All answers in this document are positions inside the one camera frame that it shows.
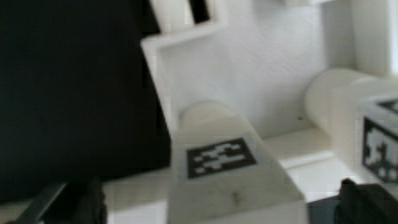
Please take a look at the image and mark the white chair leg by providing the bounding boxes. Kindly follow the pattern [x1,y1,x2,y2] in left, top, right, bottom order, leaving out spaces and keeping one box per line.
[167,102,309,224]
[304,68,398,186]

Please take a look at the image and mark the white U-shaped obstacle fence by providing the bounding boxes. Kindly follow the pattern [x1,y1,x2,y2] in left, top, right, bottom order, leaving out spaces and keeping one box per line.
[0,0,366,224]

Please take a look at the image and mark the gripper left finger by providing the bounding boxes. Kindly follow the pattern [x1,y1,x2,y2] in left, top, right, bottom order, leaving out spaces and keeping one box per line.
[11,178,108,224]

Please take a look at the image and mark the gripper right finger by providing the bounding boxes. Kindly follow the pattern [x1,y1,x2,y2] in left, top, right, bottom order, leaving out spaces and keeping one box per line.
[307,179,398,224]

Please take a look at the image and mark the white chair seat part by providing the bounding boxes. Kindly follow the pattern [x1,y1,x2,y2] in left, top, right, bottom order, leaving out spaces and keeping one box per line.
[142,0,355,167]

